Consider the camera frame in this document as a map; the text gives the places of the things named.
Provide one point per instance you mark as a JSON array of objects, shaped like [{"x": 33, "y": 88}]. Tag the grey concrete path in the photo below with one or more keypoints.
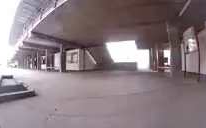
[{"x": 107, "y": 100}]

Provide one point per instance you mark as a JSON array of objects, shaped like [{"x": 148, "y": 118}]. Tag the large concrete building on pillars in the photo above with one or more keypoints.
[{"x": 107, "y": 23}]

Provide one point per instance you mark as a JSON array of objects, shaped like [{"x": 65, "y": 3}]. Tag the white kiosk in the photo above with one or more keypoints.
[{"x": 74, "y": 60}]

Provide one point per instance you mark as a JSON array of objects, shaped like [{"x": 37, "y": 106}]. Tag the stepped concrete block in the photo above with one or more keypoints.
[{"x": 9, "y": 88}]

